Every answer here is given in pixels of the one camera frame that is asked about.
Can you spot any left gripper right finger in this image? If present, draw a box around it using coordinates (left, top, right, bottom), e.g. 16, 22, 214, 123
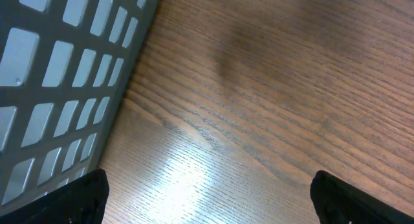
310, 170, 413, 224

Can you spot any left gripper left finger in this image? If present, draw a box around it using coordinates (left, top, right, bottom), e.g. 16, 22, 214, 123
1, 169, 109, 224

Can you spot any grey plastic mesh basket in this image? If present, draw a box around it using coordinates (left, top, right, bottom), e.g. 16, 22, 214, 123
1, 0, 158, 214

